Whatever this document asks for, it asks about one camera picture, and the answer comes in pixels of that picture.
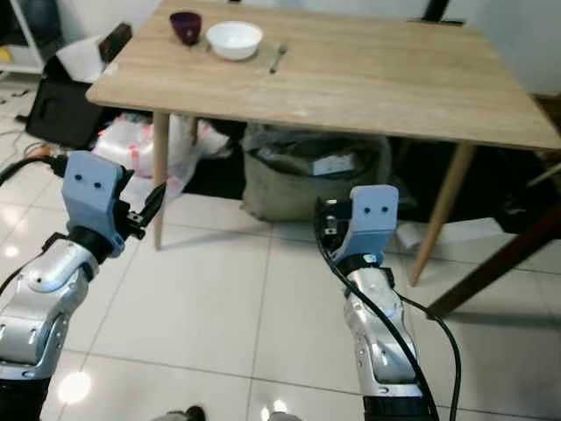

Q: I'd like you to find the black stand pole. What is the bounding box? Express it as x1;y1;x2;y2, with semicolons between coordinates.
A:
408;0;465;25

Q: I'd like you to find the olive green sack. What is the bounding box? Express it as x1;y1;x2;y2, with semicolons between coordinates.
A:
241;125;395;222

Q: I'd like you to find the white shelf rack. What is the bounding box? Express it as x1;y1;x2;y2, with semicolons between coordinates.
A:
0;0;53;75

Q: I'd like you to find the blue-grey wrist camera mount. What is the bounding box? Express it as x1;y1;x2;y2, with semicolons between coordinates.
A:
346;185;400;264
61;151;125;246

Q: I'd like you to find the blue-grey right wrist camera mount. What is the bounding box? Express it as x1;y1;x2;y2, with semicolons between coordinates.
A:
346;185;400;264

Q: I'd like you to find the clear plastic bag red print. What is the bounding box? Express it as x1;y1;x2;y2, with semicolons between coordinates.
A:
92;112;233;198

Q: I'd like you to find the black case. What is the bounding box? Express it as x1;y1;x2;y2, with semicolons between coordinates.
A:
25;77;106;150

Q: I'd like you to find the upright light wooden table leg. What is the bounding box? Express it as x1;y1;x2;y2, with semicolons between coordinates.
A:
151;111;172;251

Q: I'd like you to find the small box in sack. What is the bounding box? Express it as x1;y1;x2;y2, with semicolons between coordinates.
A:
311;153;356;175

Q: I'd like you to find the white paper bag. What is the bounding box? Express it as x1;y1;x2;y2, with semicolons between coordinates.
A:
53;37;106;84

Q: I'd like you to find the slanted light wooden table leg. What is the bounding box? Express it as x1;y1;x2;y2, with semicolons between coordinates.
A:
408;145;476;286

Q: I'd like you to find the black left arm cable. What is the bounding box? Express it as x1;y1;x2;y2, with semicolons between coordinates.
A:
0;153;71;187

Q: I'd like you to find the dark wooden furniture leg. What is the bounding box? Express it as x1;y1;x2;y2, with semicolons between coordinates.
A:
425;206;561;318

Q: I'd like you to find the black flat box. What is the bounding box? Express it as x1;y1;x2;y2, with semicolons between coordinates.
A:
98;24;132;64

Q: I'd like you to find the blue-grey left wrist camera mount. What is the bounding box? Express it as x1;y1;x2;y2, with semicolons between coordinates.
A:
61;151;125;246

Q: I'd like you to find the white bowl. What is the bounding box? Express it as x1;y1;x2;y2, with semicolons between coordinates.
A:
207;21;264;61

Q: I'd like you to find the dark purple cup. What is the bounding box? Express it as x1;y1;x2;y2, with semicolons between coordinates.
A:
170;11;202;46

